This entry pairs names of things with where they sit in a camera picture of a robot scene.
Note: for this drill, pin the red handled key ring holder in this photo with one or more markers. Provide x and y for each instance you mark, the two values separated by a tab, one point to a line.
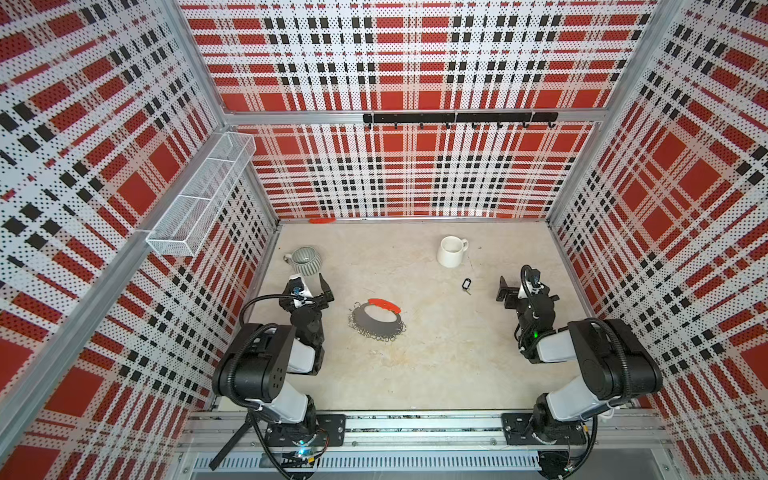
377	319

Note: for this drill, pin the white wire basket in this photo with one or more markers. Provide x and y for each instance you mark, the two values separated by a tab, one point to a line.
215	171

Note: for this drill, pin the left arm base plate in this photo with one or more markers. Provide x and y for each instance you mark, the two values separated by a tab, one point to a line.
317	430

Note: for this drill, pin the white mug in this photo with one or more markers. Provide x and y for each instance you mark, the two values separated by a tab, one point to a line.
451	251

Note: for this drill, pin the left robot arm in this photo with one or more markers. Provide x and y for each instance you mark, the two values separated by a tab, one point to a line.
254	370

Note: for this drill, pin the black hook rail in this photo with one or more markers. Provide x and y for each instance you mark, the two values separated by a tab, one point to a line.
524	118

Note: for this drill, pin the red flat piece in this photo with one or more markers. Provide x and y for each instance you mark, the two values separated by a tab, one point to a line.
321	221

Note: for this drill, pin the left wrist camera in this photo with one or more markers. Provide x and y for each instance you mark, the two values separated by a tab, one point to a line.
297	286

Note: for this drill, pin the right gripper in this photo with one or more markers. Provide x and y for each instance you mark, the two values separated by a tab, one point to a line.
522	299

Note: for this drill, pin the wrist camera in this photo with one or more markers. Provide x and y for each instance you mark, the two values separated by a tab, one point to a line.
297	286
530	278

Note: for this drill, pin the grey striped mug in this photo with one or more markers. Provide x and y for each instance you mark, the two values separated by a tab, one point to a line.
304	261

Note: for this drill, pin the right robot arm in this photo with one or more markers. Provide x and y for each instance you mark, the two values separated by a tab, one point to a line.
614	367

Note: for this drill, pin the black key tag with key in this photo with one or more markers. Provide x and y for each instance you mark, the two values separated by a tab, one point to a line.
467	284

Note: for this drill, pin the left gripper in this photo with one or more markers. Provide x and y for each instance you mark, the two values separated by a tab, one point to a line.
308	301

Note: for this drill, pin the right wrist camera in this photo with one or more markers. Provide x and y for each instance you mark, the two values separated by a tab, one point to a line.
530	278

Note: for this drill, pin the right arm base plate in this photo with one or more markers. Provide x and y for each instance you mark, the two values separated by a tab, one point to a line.
534	429

